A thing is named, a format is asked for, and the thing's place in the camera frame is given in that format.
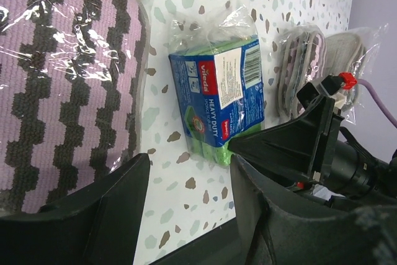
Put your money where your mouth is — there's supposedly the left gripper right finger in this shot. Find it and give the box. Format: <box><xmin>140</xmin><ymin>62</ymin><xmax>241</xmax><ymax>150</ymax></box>
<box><xmin>230</xmin><ymin>155</ymin><xmax>396</xmax><ymax>264</ymax></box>

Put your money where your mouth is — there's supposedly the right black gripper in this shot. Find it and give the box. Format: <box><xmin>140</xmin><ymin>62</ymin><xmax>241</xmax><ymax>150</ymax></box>
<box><xmin>228</xmin><ymin>96</ymin><xmax>396</xmax><ymax>203</ymax></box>

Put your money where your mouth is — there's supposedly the green heavy duty sponge pack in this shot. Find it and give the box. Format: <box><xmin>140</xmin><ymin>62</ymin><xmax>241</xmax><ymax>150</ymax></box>
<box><xmin>168</xmin><ymin>4</ymin><xmax>265</xmax><ymax>167</ymax></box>

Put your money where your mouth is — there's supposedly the red cable connector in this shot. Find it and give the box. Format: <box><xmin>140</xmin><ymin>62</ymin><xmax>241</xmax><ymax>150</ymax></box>
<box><xmin>339</xmin><ymin>72</ymin><xmax>357</xmax><ymax>90</ymax></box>

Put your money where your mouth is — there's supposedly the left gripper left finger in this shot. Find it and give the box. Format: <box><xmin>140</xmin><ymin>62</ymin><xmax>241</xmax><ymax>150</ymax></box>
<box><xmin>1</xmin><ymin>153</ymin><xmax>150</xmax><ymax>264</ymax></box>

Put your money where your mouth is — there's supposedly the purple wavy sponge pack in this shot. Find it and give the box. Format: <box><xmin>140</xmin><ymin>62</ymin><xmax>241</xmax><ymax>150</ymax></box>
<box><xmin>1</xmin><ymin>0</ymin><xmax>151</xmax><ymax>214</ymax></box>
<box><xmin>324</xmin><ymin>24</ymin><xmax>390</xmax><ymax>114</ymax></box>
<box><xmin>276</xmin><ymin>24</ymin><xmax>326</xmax><ymax>122</ymax></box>

